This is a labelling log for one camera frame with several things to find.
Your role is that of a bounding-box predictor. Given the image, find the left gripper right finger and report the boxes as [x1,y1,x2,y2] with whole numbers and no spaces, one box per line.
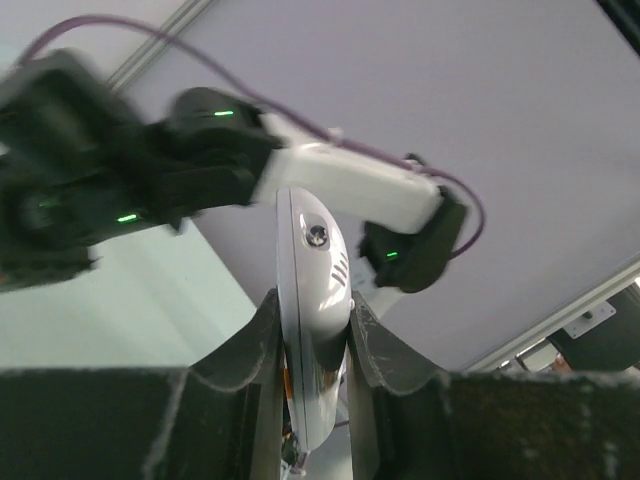
[347,296,639,479]

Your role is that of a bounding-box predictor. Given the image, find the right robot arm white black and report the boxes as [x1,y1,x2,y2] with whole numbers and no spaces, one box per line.
[1,50,467,294]

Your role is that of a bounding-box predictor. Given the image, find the white remote control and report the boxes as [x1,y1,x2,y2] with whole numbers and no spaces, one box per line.
[276,187,352,452]

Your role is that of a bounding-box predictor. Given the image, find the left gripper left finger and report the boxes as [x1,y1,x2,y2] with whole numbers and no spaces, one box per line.
[1,291,284,479]

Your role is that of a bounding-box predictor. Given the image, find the left aluminium frame post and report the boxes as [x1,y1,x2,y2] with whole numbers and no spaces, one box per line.
[108,0,217,92]

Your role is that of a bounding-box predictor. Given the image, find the right aluminium frame post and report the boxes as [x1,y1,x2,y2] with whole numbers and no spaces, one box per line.
[462,255,639,371]

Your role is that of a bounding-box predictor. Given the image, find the aluminium frame post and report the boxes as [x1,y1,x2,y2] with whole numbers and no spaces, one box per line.
[462,255,639,371]
[108,0,217,92]

